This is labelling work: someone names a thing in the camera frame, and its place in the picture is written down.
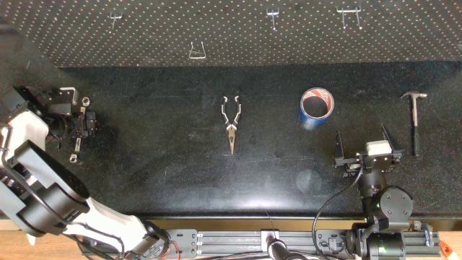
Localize metal hook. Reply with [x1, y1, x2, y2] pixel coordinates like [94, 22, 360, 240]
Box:
[335, 6, 363, 30]
[109, 12, 123, 33]
[188, 40, 207, 60]
[266, 7, 281, 32]

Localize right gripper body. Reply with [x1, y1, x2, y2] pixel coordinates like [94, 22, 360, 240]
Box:
[332, 150, 404, 178]

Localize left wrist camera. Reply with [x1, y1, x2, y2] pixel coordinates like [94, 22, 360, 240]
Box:
[59, 87, 80, 107]

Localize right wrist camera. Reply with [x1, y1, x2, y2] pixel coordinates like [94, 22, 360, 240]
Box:
[365, 139, 394, 157]

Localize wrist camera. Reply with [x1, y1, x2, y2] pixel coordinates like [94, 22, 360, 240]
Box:
[59, 87, 80, 107]
[365, 139, 394, 157]

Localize hammer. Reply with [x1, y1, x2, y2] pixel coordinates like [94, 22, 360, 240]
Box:
[400, 90, 429, 159]

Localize mounting rail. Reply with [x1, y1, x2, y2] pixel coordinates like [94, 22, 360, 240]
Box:
[144, 227, 443, 260]

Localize black and white pliers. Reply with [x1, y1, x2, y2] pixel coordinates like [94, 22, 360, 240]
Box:
[220, 95, 243, 155]

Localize roll of blue tape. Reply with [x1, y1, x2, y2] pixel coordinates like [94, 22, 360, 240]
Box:
[298, 87, 336, 128]

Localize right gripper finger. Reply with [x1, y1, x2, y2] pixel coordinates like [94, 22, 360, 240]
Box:
[333, 130, 346, 160]
[380, 123, 399, 153]

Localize wrench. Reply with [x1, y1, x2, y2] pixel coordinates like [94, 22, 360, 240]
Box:
[69, 95, 91, 164]

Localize black pegboard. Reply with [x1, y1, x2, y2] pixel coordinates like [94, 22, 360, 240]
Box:
[0, 0, 462, 69]

